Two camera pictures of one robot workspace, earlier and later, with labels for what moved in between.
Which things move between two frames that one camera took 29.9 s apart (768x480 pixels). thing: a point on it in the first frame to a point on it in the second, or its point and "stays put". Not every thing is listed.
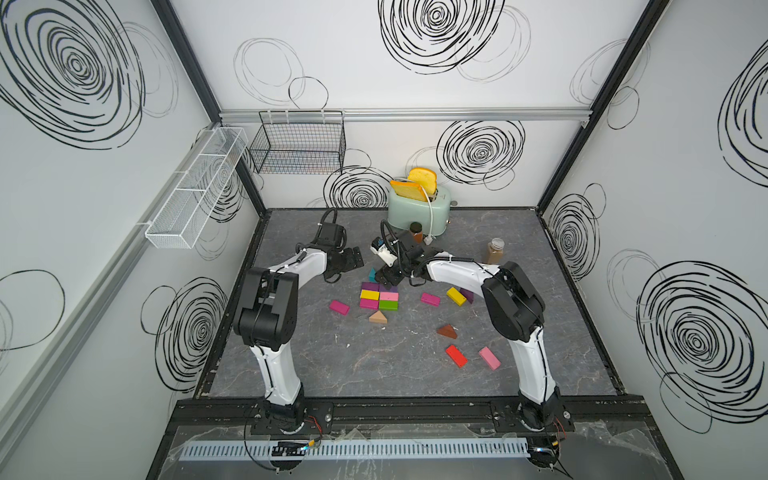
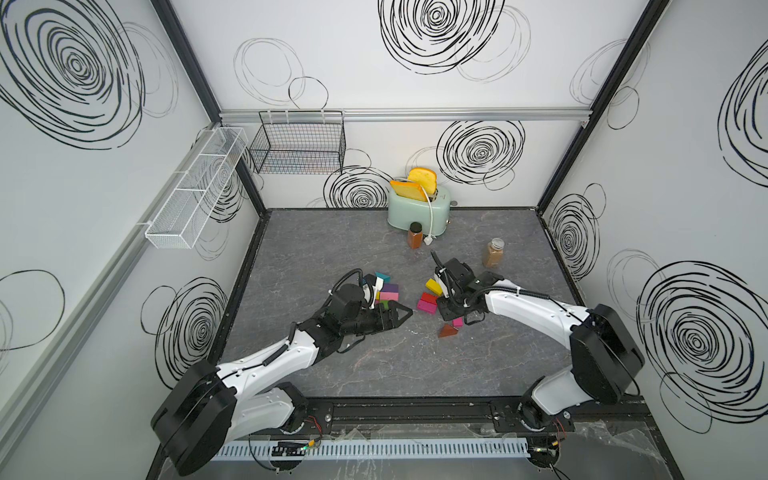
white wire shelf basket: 177,222 stays put
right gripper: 384,274 to 445,312
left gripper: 350,263 to 389,321
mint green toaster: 402,211 stays put
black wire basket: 299,142 stays put
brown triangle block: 448,331 stays put
